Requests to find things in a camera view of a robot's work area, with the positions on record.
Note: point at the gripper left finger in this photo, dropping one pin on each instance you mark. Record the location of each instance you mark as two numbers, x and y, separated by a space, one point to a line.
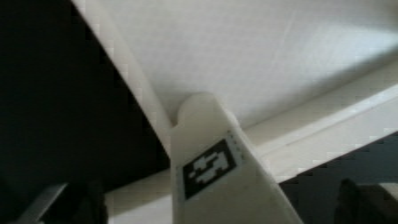
67 204

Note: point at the white desk top tray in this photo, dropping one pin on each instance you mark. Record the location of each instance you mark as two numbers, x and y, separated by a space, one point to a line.
295 60

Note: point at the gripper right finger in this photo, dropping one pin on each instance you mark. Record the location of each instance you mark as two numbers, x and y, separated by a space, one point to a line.
366 203

